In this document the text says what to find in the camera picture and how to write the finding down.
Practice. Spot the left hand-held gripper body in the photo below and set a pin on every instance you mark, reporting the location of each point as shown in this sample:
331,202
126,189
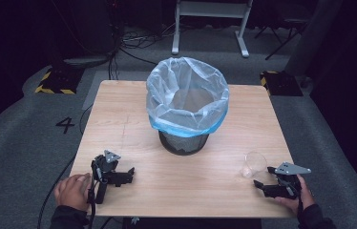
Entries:
105,168

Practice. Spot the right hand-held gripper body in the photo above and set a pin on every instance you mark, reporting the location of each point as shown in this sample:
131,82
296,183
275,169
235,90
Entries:
286,183

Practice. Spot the clear plastic cup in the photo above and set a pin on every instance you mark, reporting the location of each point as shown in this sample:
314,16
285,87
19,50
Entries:
255,162

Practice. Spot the black mesh wastebasket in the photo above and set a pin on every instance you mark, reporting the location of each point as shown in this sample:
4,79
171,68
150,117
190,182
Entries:
183,147

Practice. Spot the translucent blue bin bag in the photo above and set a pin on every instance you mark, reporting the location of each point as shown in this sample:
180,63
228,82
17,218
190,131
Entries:
170,111

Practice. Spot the person's right hand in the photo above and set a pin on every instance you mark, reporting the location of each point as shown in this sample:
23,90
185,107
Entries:
305,197

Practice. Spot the person's left hand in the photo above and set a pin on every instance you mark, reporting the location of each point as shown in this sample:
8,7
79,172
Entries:
71,191

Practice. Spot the grey curtain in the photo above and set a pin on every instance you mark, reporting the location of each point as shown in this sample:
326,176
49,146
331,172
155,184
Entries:
313,35

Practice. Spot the black tripod stand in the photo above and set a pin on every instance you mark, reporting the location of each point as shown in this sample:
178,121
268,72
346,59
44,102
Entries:
281,28

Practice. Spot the black yellow striped base plate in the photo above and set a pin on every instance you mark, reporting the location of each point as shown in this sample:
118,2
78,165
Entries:
281,83
59,81

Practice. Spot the white metal stand frame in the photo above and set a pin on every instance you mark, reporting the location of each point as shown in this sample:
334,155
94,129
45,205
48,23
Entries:
210,9

